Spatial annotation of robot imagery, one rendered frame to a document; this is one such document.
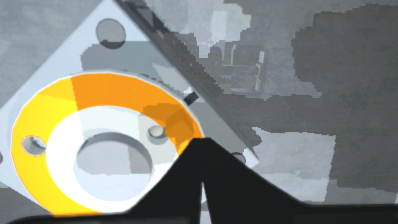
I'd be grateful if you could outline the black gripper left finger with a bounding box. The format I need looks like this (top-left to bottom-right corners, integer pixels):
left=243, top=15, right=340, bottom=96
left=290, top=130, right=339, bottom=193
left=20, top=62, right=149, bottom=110
left=7, top=138, right=204, bottom=224

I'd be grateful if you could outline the yellow and orange round plate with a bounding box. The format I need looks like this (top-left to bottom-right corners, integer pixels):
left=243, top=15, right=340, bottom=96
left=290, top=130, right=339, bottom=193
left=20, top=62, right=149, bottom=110
left=11, top=69, right=205, bottom=215

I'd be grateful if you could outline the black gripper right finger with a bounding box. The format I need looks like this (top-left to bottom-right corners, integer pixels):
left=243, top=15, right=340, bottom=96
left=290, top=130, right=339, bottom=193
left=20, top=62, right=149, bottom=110
left=202, top=137, right=398, bottom=224

